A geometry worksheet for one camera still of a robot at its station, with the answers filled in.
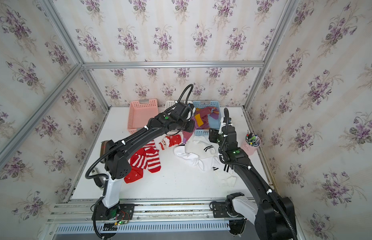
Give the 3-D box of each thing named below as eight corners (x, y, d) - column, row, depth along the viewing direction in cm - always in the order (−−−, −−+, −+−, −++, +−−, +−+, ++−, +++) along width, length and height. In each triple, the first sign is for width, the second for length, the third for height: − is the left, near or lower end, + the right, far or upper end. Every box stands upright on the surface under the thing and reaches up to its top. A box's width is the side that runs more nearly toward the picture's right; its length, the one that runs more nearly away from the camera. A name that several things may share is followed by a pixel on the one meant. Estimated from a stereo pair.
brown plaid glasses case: (101, 163, 92) (98, 160, 88) (103, 145, 100) (100, 141, 97) (106, 162, 92) (103, 159, 89) (108, 144, 101) (105, 140, 97)
